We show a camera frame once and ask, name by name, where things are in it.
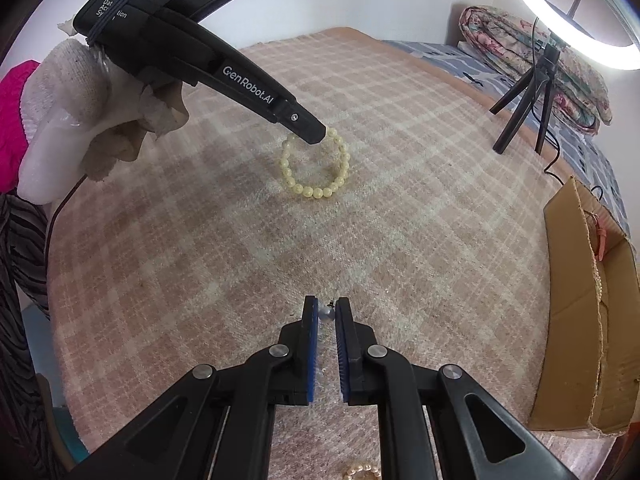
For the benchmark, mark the striped clothing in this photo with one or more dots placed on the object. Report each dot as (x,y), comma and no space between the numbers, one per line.
(25,270)

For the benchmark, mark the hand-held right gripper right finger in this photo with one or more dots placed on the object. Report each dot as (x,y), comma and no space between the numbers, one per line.
(342,350)

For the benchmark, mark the person's left hand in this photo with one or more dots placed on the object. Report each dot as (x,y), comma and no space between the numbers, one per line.
(70,80)

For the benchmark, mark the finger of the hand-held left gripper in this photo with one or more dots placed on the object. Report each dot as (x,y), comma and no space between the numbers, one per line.
(302,122)

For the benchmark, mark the cardboard box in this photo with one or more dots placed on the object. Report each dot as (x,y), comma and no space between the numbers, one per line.
(570,310)

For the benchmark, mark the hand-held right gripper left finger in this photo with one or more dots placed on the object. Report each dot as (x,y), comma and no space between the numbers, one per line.
(312,350)

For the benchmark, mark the person's left forearm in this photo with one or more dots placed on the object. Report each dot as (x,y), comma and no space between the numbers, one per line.
(12,125)

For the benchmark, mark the black tripod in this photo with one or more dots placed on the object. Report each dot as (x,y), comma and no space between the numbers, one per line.
(520,110)

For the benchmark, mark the small pearl earring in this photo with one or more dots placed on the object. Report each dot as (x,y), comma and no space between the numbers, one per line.
(326,314)

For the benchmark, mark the black phone holder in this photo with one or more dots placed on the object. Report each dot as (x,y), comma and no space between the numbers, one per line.
(578,2)

